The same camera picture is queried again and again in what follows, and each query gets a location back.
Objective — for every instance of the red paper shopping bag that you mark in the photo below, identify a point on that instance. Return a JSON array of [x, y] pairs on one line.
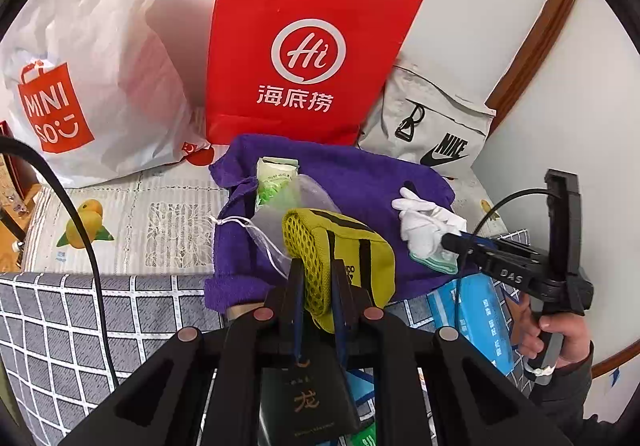
[[250, 1]]

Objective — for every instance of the person's right hand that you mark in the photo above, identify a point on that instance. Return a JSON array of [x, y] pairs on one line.
[[575, 338]]

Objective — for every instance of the blue tissue pack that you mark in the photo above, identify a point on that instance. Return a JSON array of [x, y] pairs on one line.
[[480, 321]]

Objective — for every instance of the purple towel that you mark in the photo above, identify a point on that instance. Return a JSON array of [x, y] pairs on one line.
[[360, 186]]

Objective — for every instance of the grey checked blanket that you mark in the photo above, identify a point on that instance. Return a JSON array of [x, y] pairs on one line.
[[50, 326]]

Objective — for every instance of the dark green tea tin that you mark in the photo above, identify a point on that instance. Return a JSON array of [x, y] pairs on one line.
[[305, 401]]

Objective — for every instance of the small green packet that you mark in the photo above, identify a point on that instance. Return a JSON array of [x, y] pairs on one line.
[[364, 435]]

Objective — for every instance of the person's right forearm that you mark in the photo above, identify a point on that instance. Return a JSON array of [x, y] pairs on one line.
[[565, 398]]

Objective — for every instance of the fruit print bed sheet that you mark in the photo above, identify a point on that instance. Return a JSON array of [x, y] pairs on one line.
[[150, 216]]

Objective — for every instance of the mint green cloth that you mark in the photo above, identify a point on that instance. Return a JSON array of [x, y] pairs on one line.
[[435, 262]]

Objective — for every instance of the white glove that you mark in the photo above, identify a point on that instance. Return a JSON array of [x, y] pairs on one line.
[[425, 221]]

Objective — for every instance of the white plastic shopping bag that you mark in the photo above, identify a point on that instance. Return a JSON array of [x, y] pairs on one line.
[[100, 51]]

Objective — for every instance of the brown wooden door trim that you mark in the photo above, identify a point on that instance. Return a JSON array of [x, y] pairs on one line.
[[550, 26]]

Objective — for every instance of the mesh bag with green packet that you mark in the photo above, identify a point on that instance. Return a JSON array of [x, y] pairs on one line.
[[275, 186]]

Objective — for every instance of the yellow mesh pouch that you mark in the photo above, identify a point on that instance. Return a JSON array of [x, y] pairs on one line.
[[360, 266]]

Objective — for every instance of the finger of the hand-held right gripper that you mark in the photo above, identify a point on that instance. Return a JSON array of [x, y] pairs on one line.
[[505, 270], [465, 242]]

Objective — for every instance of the grey waist bag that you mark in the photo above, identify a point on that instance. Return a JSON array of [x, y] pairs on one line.
[[450, 121]]

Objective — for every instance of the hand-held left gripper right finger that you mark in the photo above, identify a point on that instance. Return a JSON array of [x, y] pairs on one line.
[[340, 326]]

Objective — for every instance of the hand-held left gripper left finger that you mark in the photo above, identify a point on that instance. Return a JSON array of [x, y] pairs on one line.
[[298, 326]]

